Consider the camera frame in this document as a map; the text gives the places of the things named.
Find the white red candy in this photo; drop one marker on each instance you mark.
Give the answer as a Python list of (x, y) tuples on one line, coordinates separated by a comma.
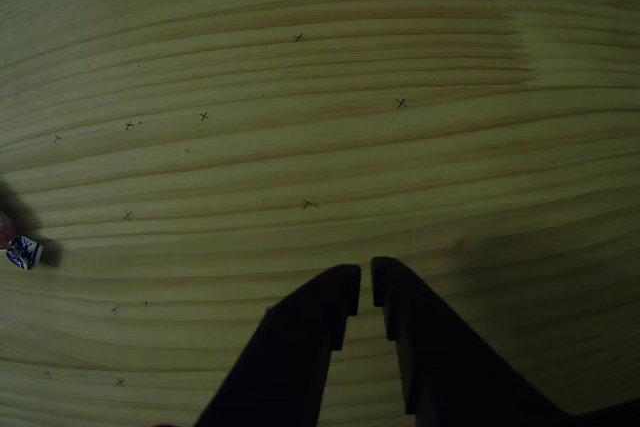
[(22, 252)]

